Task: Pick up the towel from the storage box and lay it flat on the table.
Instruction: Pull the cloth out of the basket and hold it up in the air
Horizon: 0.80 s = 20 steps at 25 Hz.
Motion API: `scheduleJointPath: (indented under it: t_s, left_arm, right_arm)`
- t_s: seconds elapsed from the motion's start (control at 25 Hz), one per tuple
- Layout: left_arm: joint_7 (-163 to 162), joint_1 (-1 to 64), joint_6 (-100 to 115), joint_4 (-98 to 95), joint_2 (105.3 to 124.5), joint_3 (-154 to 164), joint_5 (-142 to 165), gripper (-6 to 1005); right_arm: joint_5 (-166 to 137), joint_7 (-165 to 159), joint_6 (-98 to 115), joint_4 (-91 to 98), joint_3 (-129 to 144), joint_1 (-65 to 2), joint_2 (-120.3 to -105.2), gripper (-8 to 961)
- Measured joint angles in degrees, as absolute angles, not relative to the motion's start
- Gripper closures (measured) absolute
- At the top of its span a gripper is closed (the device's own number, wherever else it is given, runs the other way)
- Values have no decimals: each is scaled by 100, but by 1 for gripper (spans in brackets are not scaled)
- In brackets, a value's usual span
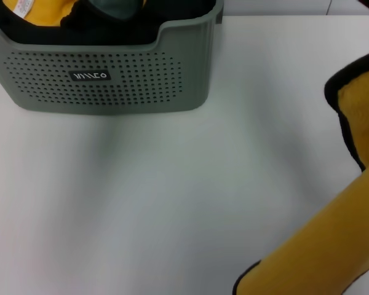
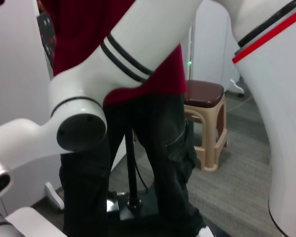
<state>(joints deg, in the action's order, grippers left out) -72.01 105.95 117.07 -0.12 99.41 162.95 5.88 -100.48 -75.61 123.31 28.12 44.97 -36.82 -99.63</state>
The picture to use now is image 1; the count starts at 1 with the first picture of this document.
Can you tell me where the grey-green towel with black trim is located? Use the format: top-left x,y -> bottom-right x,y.
87,0 -> 147,22

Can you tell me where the yellow towel with white tag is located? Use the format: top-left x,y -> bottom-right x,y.
12,0 -> 78,27

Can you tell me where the black brand label on box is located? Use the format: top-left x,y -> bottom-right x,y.
69,69 -> 111,82

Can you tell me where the yellow towel with black trim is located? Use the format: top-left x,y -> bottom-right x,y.
233,47 -> 369,295

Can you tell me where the grey-green perforated plastic storage box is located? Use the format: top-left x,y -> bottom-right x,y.
0,0 -> 224,117

